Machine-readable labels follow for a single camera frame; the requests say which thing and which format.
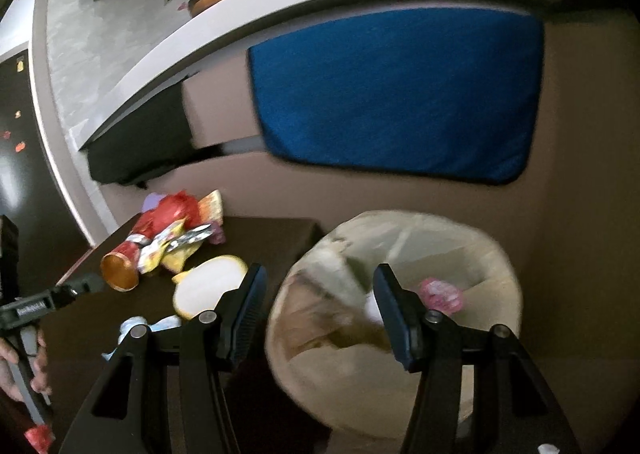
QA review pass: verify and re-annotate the person's left hand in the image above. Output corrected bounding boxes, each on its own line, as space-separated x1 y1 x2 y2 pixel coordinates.
0 329 53 403

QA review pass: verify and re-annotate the light blue face mask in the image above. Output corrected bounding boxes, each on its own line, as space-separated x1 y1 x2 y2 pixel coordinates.
102 316 183 361

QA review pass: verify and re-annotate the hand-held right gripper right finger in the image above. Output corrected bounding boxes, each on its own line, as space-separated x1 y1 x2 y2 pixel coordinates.
373 263 582 454

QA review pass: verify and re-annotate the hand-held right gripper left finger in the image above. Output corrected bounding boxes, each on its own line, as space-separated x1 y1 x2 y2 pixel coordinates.
59 262 268 454

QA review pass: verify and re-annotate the round bin with plastic liner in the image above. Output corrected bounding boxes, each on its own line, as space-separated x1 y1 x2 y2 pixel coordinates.
265 210 525 435

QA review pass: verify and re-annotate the red crumpled wrapper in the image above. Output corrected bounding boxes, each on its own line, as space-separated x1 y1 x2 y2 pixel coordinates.
131 190 201 239

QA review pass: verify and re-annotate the purple heart-shaped box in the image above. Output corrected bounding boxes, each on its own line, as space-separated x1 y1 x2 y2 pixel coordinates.
141 191 168 215

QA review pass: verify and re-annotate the group of fridge magnets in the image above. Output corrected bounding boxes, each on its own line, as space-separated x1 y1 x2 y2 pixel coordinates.
2 56 28 152

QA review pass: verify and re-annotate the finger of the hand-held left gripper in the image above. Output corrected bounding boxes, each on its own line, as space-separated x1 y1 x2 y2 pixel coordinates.
51 273 107 308

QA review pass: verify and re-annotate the noodle snack wrapper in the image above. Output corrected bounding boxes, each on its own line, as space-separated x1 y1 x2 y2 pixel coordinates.
137 223 213 275

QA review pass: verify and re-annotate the pink wrapper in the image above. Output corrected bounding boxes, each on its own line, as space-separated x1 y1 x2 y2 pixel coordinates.
417 278 466 317

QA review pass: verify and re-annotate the yellow orange wrapper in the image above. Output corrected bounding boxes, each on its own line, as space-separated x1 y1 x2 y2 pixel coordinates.
197 190 226 227

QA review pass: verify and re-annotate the red paper cup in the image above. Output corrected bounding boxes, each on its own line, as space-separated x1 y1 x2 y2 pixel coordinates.
100 234 151 293

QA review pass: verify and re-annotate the black fridge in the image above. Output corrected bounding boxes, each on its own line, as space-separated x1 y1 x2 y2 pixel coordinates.
0 48 96 259

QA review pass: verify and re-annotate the red patterned bag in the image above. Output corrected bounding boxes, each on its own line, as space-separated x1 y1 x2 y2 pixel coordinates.
22 425 55 450

